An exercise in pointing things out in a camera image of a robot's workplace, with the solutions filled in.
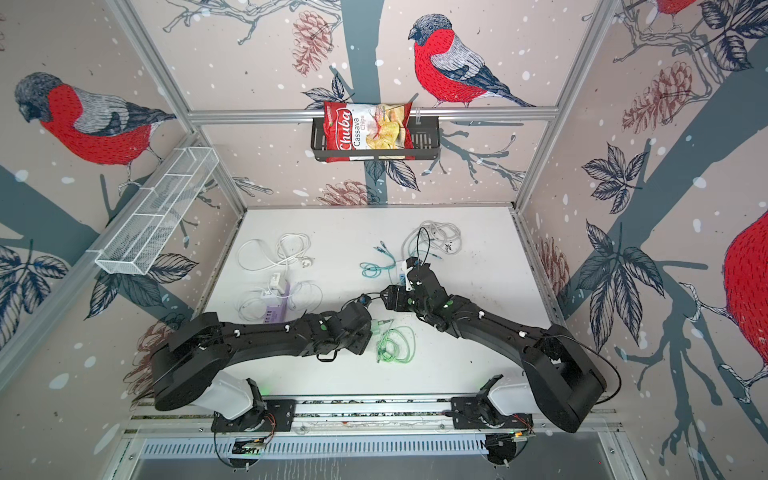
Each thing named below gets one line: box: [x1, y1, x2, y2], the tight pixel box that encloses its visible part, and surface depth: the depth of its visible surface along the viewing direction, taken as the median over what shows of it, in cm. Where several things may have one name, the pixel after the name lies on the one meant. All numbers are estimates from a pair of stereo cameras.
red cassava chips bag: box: [324, 102, 416, 163], surface depth 90 cm
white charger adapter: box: [270, 272, 285, 294], surface depth 92 cm
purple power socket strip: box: [264, 282, 291, 323], surface depth 92 cm
